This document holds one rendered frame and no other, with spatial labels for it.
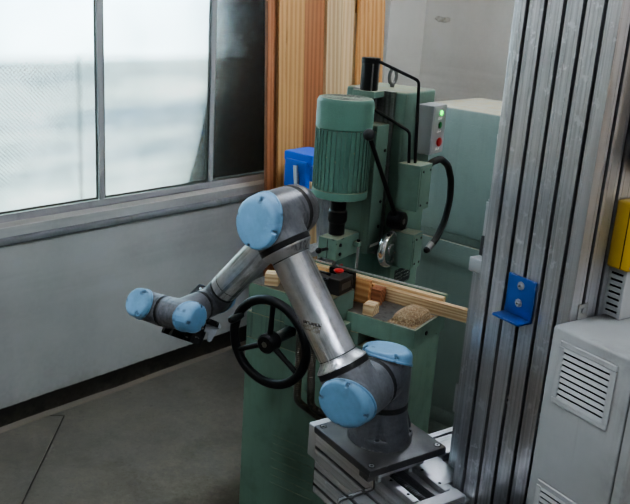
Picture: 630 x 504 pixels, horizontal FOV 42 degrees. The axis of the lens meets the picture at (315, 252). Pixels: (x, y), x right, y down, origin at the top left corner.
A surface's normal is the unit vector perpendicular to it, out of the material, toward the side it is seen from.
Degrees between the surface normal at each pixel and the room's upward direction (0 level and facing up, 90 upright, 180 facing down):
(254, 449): 90
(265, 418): 90
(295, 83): 87
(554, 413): 90
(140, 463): 0
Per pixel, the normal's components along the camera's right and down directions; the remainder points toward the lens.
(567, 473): -0.84, 0.11
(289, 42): 0.73, 0.19
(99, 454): 0.07, -0.95
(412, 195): -0.54, 0.22
